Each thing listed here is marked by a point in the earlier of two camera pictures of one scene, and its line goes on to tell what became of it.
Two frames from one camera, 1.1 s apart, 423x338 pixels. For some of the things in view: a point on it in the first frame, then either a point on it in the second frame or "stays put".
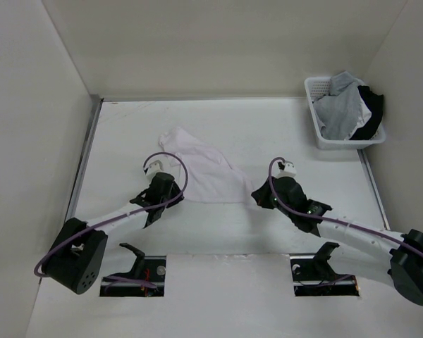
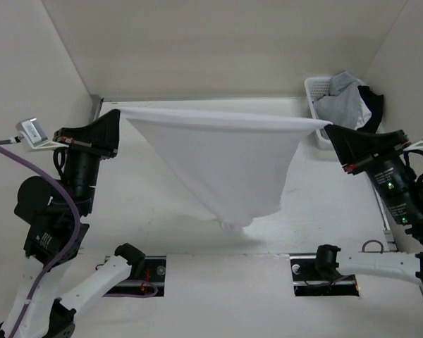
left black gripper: x=175 y=191 → x=101 y=136
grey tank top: x=340 y=111 stays put
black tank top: x=375 y=103 stays put
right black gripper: x=261 y=196 → x=355 y=148
